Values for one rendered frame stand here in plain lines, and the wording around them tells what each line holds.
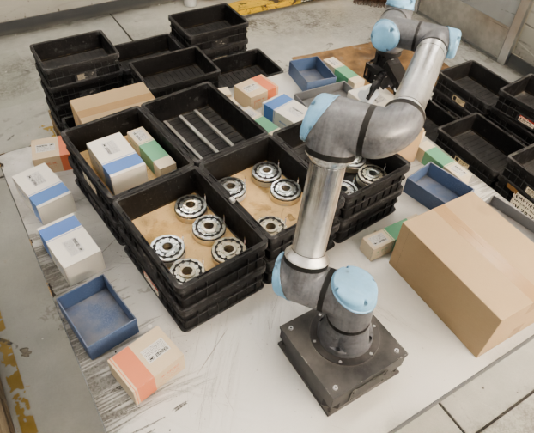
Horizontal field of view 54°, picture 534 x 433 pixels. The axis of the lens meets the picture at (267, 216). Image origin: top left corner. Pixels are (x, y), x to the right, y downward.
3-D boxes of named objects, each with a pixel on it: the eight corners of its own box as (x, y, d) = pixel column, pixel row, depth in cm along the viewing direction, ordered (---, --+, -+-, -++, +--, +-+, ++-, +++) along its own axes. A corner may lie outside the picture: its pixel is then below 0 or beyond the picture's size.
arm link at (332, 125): (318, 322, 131) (371, 110, 107) (263, 301, 135) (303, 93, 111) (330, 298, 141) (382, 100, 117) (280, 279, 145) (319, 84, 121)
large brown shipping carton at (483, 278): (544, 316, 163) (575, 277, 148) (476, 358, 151) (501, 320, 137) (453, 231, 186) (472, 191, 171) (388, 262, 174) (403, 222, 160)
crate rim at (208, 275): (270, 246, 150) (270, 241, 148) (179, 296, 136) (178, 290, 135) (197, 169, 171) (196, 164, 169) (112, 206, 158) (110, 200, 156)
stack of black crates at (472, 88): (503, 140, 317) (525, 92, 292) (469, 155, 305) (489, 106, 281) (455, 106, 340) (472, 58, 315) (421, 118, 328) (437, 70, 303)
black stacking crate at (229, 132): (267, 159, 191) (269, 134, 183) (198, 190, 178) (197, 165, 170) (209, 106, 212) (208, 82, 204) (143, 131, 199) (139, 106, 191)
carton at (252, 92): (250, 112, 229) (251, 97, 224) (233, 100, 235) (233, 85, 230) (277, 100, 237) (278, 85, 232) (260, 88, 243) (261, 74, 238)
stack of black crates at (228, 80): (256, 95, 337) (257, 47, 312) (281, 120, 320) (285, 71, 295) (200, 112, 321) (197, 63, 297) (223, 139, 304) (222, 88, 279)
